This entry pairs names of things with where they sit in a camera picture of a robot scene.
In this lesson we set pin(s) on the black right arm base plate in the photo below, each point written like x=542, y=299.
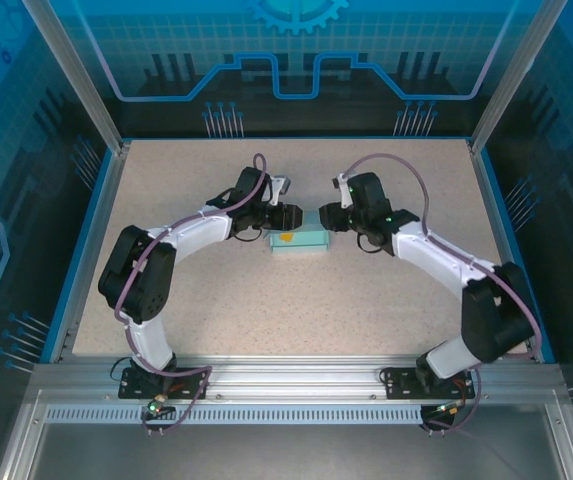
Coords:
x=401, y=382

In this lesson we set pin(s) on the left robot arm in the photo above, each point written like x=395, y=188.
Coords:
x=136, y=280

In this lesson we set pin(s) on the aluminium frame post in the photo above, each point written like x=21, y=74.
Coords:
x=516, y=75
x=78, y=75

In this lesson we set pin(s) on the connector with green light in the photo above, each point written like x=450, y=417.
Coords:
x=156, y=406
x=448, y=409

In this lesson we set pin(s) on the aluminium mounting rail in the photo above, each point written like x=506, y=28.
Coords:
x=291, y=375

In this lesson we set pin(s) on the metal lower tray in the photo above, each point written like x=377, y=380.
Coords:
x=286, y=450

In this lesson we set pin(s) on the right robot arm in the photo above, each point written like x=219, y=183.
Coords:
x=491, y=320

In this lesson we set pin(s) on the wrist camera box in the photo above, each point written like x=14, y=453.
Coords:
x=281, y=186
x=344, y=192

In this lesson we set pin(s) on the small orange block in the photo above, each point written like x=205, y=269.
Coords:
x=286, y=237

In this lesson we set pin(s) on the aluminium side frame rail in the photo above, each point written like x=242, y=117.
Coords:
x=502, y=235
x=98, y=235

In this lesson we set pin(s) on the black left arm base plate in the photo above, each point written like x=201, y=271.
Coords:
x=186, y=382

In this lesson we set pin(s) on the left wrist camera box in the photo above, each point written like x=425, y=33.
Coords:
x=281, y=186

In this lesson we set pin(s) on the light blue paper box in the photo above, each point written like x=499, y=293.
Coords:
x=306, y=242

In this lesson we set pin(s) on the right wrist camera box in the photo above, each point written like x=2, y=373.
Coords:
x=344, y=192

